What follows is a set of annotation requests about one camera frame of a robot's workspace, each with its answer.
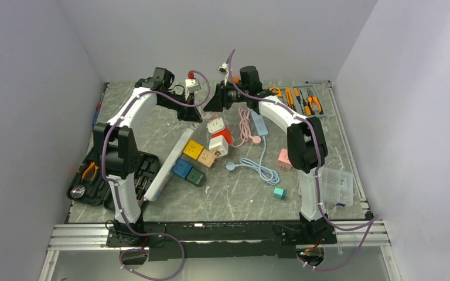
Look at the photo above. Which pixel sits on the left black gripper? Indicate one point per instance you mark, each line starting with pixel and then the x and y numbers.
pixel 191 114

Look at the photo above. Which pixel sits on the black tool case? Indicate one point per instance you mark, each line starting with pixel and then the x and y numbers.
pixel 98 192

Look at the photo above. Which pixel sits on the white power strip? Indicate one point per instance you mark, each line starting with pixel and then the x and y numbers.
pixel 165 171

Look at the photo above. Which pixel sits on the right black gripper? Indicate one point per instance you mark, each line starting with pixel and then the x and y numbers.
pixel 220 100

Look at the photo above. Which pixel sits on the beige cube adapter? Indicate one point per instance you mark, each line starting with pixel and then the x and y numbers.
pixel 206 158

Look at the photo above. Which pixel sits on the green cube adapter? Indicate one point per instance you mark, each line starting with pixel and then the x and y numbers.
pixel 196 177

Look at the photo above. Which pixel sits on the pink cube socket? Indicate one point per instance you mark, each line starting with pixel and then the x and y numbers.
pixel 283 161

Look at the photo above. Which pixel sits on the pink power strip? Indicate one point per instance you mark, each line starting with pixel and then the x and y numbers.
pixel 211 115

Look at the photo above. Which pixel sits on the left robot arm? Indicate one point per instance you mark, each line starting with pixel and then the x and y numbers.
pixel 115 144

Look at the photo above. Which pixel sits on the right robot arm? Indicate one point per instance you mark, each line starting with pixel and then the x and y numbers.
pixel 306 144

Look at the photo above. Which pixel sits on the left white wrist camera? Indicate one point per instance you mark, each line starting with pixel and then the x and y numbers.
pixel 192 85

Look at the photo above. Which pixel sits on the teal cube plug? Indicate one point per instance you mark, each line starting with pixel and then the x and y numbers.
pixel 280 193

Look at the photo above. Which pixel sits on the white cube adapter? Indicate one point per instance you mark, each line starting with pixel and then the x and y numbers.
pixel 218 146

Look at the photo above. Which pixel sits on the orange pliers in case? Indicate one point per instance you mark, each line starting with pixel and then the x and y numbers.
pixel 90 173

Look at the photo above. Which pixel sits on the small white plug adapter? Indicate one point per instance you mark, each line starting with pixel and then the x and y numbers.
pixel 216 125

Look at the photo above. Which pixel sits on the red blue pen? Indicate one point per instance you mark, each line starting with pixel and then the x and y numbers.
pixel 97 110

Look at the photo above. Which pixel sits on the clear screw box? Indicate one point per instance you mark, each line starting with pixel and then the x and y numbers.
pixel 336 187

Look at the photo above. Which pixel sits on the grey tool tray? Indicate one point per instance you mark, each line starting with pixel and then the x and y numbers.
pixel 303 99

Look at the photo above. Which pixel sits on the red cube adapter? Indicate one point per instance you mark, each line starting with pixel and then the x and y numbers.
pixel 226 134

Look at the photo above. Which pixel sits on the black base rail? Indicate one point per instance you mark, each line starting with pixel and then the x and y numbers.
pixel 223 239

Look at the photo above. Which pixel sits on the yellow cube adapter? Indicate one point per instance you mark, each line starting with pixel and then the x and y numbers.
pixel 193 149

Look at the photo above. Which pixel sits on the blue cube adapter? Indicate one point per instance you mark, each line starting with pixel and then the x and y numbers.
pixel 182 168

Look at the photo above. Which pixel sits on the light blue power strip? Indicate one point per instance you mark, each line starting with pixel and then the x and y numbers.
pixel 259 123

